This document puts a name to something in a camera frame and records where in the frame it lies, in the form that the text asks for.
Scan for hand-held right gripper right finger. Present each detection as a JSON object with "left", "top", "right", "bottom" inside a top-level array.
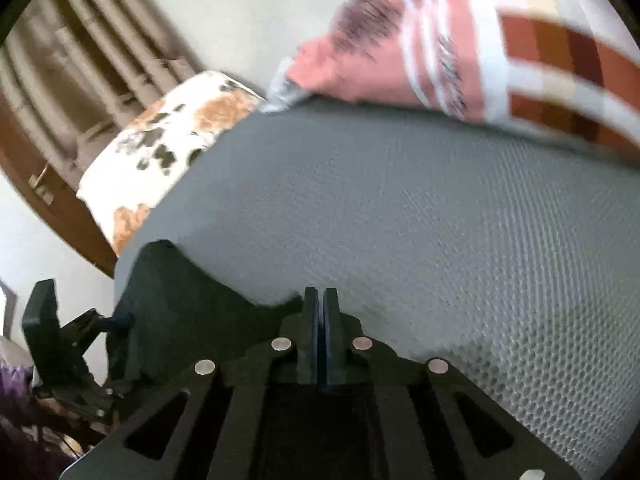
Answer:
[{"left": 322, "top": 287, "right": 583, "bottom": 480}]

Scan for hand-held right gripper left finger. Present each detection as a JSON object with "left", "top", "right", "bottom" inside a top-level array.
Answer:
[{"left": 60, "top": 287, "right": 319, "bottom": 480}]

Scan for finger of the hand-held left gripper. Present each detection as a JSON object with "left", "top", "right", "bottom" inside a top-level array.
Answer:
[
  {"left": 57, "top": 309, "right": 135, "bottom": 350},
  {"left": 35, "top": 377, "right": 125, "bottom": 422}
]

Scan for black pants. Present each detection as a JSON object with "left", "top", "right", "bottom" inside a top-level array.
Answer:
[{"left": 105, "top": 240, "right": 306, "bottom": 396}]

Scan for purple cloth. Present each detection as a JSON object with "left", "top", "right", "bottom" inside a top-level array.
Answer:
[{"left": 0, "top": 365, "right": 66, "bottom": 480}]

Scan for brass door latch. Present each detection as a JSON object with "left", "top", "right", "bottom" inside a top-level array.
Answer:
[{"left": 27, "top": 165, "right": 56, "bottom": 206}]

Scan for floral pillow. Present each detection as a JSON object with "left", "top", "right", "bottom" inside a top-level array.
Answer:
[{"left": 75, "top": 70, "right": 266, "bottom": 258}]

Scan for beige curtain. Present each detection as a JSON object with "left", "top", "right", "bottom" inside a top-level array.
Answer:
[{"left": 0, "top": 0, "right": 203, "bottom": 278}]

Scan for white striped cloth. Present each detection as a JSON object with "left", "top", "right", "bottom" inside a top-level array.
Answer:
[{"left": 257, "top": 55, "right": 308, "bottom": 116}]

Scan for pink tree-print cloth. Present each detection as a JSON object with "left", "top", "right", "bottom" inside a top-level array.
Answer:
[{"left": 285, "top": 0, "right": 511, "bottom": 126}]

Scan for brown checked blanket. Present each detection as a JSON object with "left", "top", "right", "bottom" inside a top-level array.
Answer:
[{"left": 470, "top": 0, "right": 640, "bottom": 161}]

